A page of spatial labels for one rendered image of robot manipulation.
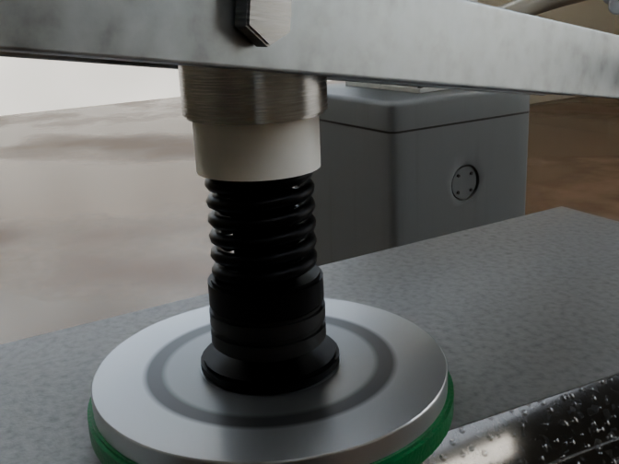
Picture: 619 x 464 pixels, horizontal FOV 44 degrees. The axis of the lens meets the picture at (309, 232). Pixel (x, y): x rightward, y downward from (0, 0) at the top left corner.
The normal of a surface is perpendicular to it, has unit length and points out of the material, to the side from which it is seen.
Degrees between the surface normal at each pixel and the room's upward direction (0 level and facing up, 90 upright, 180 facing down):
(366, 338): 0
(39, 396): 0
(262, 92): 90
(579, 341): 0
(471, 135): 90
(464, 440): 45
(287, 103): 90
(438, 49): 90
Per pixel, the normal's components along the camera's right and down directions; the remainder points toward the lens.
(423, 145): 0.54, 0.22
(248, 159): -0.07, 0.29
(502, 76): 0.73, 0.17
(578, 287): -0.04, -0.96
